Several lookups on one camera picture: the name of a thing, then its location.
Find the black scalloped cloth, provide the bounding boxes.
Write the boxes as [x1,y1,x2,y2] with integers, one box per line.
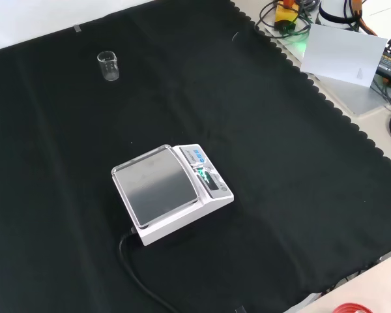
[0,0,391,313]

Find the beige side board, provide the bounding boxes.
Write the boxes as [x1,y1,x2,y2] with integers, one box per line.
[296,252,391,313]

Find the red ring object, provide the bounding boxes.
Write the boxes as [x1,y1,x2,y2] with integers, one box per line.
[332,302,373,313]

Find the white card board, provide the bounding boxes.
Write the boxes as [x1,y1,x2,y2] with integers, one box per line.
[300,23,388,89]

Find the white electronic balance steel pan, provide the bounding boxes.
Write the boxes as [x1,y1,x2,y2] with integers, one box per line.
[111,143,235,247]

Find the small clear glass beaker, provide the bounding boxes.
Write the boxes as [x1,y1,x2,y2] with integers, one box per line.
[96,50,121,83]

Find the yellow stop button box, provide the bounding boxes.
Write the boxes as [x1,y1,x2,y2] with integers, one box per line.
[274,0,301,32]

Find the grey metal base plate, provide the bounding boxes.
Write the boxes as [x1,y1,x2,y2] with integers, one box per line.
[263,18,391,116]

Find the black balance power cable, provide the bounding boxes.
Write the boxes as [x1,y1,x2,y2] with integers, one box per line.
[118,227,181,313]

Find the thin black looped cable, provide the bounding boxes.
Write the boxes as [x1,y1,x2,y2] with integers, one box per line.
[254,0,311,37]

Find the orange cable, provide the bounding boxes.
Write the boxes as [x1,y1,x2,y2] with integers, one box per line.
[353,0,379,37]

